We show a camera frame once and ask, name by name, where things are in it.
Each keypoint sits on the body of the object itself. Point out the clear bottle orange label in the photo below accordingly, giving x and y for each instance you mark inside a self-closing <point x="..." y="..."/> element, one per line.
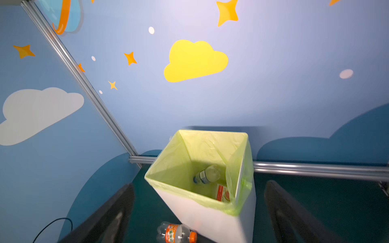
<point x="175" y="233"/>

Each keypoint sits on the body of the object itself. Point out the clear ribbed plastic bottle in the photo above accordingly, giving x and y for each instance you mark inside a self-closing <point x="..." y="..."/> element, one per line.
<point x="209" y="175"/>

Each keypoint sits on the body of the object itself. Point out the guava juice square bottle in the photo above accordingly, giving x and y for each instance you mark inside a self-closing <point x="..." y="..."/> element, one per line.
<point x="222" y="194"/>

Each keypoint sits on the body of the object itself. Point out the aluminium frame post left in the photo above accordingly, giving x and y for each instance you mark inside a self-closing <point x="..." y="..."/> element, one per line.
<point x="41" y="23"/>

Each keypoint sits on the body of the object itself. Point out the aluminium frame rail back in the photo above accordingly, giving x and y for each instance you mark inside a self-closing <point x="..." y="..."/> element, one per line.
<point x="367" y="173"/>

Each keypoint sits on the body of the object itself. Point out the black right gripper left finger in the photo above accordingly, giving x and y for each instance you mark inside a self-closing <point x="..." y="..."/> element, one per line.
<point x="109" y="223"/>

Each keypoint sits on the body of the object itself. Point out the green bin liner bag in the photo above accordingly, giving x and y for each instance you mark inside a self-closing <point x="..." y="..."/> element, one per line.
<point x="191" y="151"/>

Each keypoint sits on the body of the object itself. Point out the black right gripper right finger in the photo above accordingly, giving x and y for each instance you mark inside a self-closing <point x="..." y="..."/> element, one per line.
<point x="290" y="218"/>

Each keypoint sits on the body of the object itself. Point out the white plastic bin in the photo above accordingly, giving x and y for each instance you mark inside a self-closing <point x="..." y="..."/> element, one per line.
<point x="211" y="223"/>

